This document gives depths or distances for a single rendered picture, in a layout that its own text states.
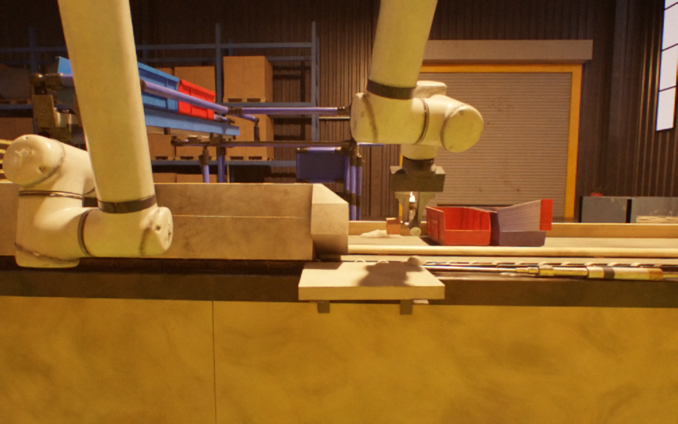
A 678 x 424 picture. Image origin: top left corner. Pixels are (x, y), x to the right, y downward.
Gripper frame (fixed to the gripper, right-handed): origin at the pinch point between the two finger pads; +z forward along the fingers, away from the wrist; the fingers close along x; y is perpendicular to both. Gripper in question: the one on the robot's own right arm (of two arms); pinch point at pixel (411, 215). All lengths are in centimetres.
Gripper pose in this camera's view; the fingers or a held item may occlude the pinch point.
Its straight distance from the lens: 93.7
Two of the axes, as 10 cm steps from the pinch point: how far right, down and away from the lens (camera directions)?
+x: -10.0, -0.1, 0.4
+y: 0.4, -5.0, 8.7
